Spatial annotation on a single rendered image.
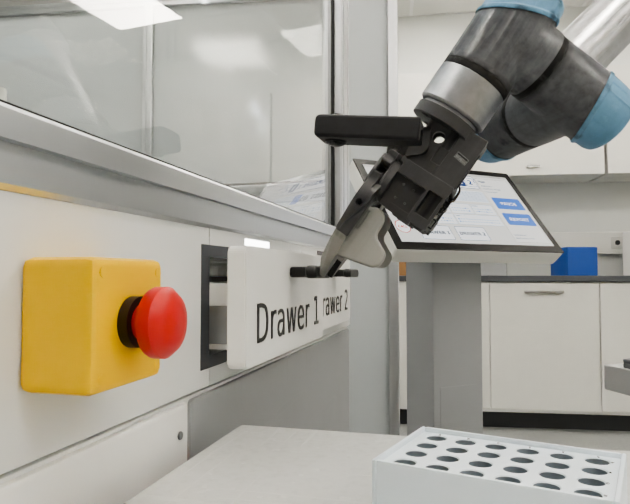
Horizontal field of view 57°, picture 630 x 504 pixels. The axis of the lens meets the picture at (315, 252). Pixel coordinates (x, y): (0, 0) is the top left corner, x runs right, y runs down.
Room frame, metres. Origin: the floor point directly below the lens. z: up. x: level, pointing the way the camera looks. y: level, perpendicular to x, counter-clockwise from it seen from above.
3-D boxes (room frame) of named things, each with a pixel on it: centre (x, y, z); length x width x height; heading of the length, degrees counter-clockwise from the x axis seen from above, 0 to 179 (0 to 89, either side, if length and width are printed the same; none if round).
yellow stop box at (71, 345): (0.34, 0.12, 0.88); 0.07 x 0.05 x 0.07; 166
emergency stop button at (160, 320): (0.33, 0.09, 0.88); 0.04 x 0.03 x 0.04; 166
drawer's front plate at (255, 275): (0.65, 0.03, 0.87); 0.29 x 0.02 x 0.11; 166
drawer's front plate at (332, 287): (0.96, -0.02, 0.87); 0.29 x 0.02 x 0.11; 166
